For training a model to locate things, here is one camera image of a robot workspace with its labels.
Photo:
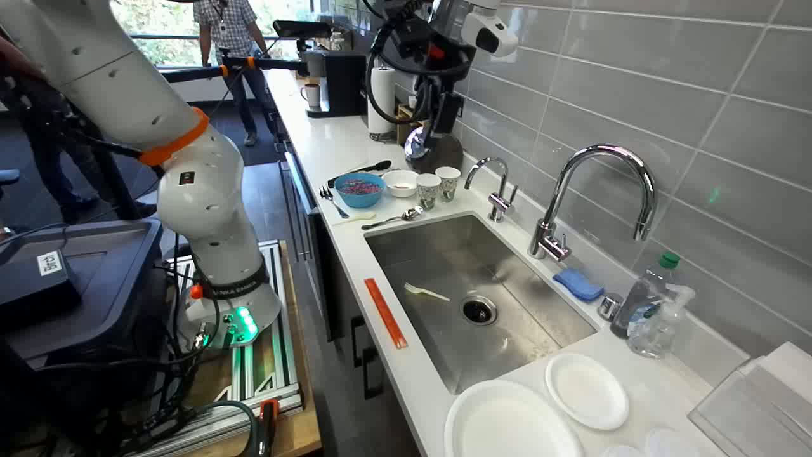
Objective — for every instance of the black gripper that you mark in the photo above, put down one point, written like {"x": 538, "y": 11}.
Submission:
{"x": 407, "y": 37}

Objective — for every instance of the patterned paper cup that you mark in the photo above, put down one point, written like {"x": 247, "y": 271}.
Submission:
{"x": 426, "y": 189}
{"x": 449, "y": 179}

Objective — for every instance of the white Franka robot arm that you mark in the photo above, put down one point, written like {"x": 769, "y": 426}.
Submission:
{"x": 93, "y": 61}

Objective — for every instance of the white bowl with beads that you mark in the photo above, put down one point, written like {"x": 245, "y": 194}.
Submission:
{"x": 402, "y": 184}

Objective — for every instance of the blue bowl with beads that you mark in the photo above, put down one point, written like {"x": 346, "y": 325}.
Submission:
{"x": 358, "y": 189}

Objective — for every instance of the white paper towel roll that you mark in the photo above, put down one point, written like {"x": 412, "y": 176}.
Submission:
{"x": 381, "y": 106}

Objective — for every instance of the black coffee machine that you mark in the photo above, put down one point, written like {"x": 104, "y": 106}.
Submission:
{"x": 331, "y": 61}

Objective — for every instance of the white mug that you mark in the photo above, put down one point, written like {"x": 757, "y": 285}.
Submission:
{"x": 311, "y": 94}

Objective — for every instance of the metal spoon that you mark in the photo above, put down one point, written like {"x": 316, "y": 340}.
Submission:
{"x": 414, "y": 212}

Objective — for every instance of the person in background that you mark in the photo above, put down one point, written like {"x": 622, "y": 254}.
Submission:
{"x": 228, "y": 34}

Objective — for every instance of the small chrome faucet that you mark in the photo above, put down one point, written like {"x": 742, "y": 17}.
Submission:
{"x": 501, "y": 202}

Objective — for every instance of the large chrome faucet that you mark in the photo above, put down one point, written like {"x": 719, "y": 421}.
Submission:
{"x": 594, "y": 174}

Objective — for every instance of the stainless steel sink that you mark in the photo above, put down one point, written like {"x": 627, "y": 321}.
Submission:
{"x": 501, "y": 309}

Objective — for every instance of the orange strip on counter edge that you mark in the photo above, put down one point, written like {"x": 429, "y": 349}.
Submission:
{"x": 384, "y": 315}

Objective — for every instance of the blue sponge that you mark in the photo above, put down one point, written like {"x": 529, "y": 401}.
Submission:
{"x": 580, "y": 285}

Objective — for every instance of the clear soap bottle green cap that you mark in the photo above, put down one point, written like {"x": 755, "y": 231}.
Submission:
{"x": 653, "y": 308}

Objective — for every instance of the large white paper plate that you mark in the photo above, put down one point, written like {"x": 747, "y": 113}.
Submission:
{"x": 505, "y": 419}

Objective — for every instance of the small white paper plate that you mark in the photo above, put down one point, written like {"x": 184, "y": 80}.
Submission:
{"x": 586, "y": 392}

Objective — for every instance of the dark grey cart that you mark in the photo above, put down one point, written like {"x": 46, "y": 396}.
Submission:
{"x": 75, "y": 285}

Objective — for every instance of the clear plastic container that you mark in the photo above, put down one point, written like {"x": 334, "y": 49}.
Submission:
{"x": 763, "y": 408}

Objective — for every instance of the patterned paper cup by wall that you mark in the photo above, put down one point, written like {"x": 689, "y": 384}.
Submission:
{"x": 449, "y": 179}

